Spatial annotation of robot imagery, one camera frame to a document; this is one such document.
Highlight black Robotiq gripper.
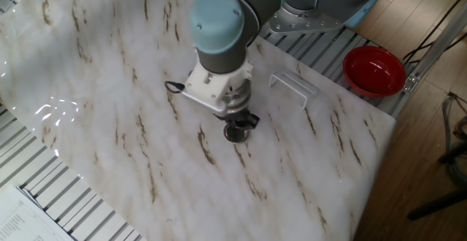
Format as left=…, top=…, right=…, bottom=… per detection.
left=215, top=108, right=260, bottom=131

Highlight clear acrylic cover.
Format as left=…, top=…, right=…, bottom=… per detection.
left=269, top=69, right=318, bottom=110

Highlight white marble pattern mat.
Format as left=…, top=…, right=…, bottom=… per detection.
left=0, top=0, right=397, bottom=241

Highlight red bowl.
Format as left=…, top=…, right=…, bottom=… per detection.
left=342, top=45, right=407, bottom=99

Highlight black stand leg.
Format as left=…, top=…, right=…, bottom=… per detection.
left=406, top=141, right=467, bottom=222

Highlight stack of printed papers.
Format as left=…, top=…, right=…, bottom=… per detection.
left=0, top=184, right=76, bottom=241

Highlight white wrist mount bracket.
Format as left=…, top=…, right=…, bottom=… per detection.
left=181, top=61, right=255, bottom=117

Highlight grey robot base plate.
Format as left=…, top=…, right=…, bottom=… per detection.
left=268, top=3, right=346, bottom=36

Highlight black floor cables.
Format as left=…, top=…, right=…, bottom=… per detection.
left=402, top=0, right=467, bottom=66

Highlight grey hose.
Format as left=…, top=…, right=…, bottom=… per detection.
left=441, top=93, right=467, bottom=188

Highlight aluminium frame post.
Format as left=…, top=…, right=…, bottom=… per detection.
left=402, top=0, right=467, bottom=93

